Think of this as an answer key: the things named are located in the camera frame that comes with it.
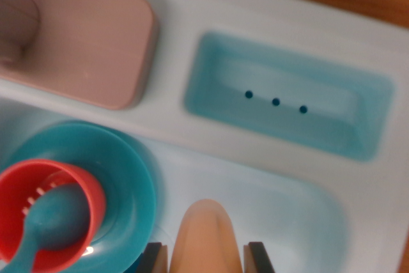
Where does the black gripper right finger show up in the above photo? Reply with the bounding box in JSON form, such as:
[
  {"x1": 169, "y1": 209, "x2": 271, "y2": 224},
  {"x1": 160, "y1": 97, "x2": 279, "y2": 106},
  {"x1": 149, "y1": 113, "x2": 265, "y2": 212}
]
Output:
[{"x1": 242, "y1": 240, "x2": 276, "y2": 273}]

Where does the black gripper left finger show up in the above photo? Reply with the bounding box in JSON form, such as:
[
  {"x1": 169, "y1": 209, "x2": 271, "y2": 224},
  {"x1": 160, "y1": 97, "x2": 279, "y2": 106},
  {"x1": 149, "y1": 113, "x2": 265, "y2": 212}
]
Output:
[{"x1": 137, "y1": 242, "x2": 169, "y2": 273}]

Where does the cream detergent bottle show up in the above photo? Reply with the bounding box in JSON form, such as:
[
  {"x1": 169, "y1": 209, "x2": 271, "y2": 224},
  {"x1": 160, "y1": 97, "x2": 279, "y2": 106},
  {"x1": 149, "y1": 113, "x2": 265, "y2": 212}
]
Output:
[{"x1": 168, "y1": 198, "x2": 244, "y2": 273}]

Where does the light blue toy sink unit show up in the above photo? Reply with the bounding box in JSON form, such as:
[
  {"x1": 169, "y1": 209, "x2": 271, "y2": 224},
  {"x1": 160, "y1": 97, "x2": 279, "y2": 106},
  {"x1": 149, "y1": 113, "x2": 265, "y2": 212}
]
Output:
[{"x1": 0, "y1": 0, "x2": 409, "y2": 273}]

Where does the teal toy plate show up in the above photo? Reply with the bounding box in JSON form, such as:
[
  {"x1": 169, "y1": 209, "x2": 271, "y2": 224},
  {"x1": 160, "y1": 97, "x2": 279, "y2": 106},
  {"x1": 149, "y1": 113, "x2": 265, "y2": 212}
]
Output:
[{"x1": 4, "y1": 120, "x2": 157, "y2": 273}]

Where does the red toy cup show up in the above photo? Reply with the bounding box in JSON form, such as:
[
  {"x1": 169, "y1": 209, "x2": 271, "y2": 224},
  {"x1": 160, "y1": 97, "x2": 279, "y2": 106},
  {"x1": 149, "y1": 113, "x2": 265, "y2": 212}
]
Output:
[{"x1": 0, "y1": 159, "x2": 107, "y2": 271}]

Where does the teal spoon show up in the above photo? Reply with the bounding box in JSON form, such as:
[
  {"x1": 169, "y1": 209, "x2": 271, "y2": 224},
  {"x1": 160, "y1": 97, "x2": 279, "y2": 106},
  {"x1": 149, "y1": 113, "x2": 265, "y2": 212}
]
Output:
[{"x1": 4, "y1": 180, "x2": 90, "y2": 273}]

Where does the grey toy faucet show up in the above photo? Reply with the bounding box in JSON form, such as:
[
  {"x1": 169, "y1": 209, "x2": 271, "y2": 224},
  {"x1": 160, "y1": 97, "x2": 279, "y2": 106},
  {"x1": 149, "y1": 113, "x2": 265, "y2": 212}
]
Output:
[{"x1": 0, "y1": 0, "x2": 159, "y2": 111}]

